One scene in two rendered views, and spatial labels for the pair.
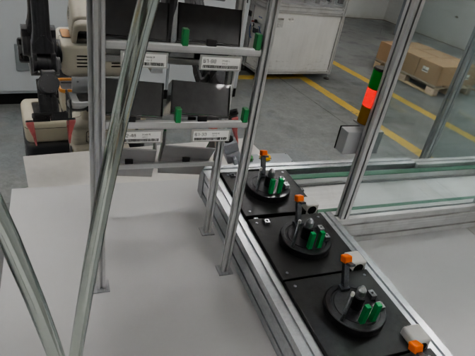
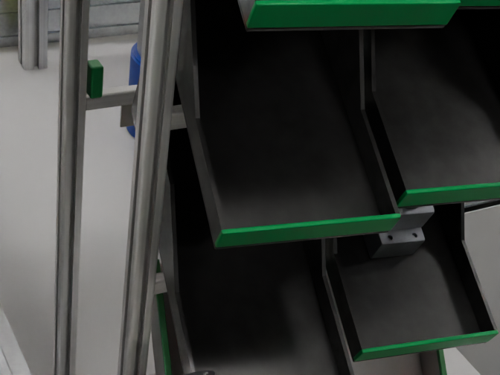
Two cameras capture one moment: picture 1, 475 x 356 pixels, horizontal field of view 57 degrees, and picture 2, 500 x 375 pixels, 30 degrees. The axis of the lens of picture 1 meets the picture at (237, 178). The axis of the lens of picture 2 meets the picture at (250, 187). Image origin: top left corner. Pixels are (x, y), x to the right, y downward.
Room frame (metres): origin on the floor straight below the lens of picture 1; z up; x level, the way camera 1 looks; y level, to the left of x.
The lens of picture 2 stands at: (1.64, 0.06, 1.73)
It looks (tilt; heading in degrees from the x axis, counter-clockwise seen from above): 34 degrees down; 172
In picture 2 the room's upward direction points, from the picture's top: 9 degrees clockwise
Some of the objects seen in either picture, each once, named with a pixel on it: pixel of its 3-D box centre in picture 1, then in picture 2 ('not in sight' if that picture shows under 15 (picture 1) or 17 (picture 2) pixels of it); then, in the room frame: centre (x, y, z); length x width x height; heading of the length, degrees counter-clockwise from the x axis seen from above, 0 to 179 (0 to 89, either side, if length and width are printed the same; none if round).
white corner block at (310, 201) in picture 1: (308, 205); not in sight; (1.13, -0.23, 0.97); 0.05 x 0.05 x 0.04; 25
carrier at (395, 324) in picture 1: (358, 299); not in sight; (0.73, -0.31, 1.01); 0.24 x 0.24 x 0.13; 25
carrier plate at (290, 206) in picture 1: (266, 192); not in sight; (1.18, -0.10, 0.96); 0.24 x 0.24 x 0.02; 25
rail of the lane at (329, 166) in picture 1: (315, 175); not in sight; (1.44, -0.28, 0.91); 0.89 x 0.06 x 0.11; 115
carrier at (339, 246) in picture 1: (307, 229); not in sight; (0.95, -0.21, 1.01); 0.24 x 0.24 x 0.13; 25
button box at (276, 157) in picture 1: (263, 164); not in sight; (1.41, -0.09, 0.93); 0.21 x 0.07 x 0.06; 115
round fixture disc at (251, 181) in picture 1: (268, 187); not in sight; (1.18, -0.10, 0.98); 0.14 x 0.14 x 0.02
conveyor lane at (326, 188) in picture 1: (345, 203); not in sight; (1.29, -0.38, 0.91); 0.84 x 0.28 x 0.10; 115
